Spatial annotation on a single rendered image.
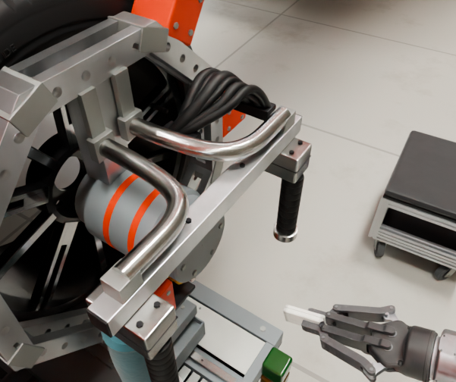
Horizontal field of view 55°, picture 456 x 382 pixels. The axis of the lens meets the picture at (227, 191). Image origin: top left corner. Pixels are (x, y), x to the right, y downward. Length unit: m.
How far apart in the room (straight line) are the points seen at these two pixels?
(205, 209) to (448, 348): 0.39
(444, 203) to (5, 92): 1.36
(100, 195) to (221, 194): 0.21
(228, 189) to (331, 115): 1.94
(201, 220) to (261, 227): 1.30
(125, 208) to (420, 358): 0.47
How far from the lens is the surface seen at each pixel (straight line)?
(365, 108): 2.58
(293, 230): 0.80
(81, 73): 0.57
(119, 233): 0.67
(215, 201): 0.55
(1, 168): 0.55
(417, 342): 0.72
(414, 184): 1.63
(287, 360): 0.79
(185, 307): 1.34
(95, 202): 0.69
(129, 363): 0.77
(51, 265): 0.85
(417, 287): 1.78
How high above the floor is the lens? 1.38
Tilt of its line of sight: 44 degrees down
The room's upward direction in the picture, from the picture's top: straight up
